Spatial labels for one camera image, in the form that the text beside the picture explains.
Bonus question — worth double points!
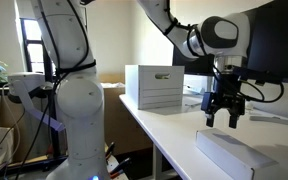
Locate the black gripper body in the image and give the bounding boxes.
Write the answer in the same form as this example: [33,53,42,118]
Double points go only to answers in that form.
[213,73,244,110]

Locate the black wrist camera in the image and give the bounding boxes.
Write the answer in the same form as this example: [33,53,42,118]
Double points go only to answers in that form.
[233,65,284,86]

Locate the black handled tool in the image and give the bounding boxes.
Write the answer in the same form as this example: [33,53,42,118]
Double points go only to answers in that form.
[104,141,116,158]
[108,157,132,179]

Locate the large white cardboard box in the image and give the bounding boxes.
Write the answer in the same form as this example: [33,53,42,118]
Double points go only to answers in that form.
[124,64,186,111]

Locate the brown cardboard box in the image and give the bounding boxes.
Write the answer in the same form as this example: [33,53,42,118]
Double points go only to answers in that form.
[98,72,154,157]

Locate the black computer monitor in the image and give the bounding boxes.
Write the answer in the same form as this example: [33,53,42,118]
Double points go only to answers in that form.
[245,0,288,85]
[172,9,257,80]

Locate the black metal stand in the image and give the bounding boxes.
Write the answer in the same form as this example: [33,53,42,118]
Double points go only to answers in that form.
[0,49,69,175]

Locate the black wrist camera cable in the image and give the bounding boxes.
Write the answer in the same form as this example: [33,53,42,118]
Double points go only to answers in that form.
[163,0,285,104]

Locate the white crumpled paper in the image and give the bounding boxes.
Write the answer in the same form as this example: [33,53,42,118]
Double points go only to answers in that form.
[101,81,126,90]

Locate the thin table cable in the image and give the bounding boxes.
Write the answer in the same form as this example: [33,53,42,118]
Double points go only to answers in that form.
[183,98,206,108]

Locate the small white box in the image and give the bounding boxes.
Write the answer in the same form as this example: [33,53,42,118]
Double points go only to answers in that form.
[195,127,280,180]

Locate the white table frame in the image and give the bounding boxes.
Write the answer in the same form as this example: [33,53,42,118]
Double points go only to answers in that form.
[151,143,180,180]

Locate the white box device with bracket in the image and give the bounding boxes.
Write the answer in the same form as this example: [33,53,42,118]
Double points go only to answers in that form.
[7,72,67,133]

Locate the white flat bar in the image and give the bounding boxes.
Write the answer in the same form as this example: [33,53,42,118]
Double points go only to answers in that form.
[249,114,288,130]

